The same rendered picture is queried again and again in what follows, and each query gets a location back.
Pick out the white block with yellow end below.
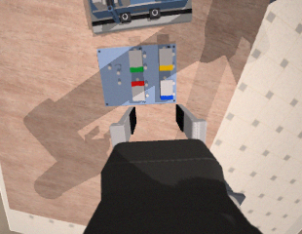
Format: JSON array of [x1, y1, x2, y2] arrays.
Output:
[[159, 49, 172, 71]]

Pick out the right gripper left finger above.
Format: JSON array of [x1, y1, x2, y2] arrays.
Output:
[[109, 106, 136, 148]]

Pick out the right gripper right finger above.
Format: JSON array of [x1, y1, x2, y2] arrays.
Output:
[[175, 104, 208, 144]]

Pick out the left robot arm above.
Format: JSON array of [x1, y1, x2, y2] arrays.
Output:
[[229, 195, 242, 210]]

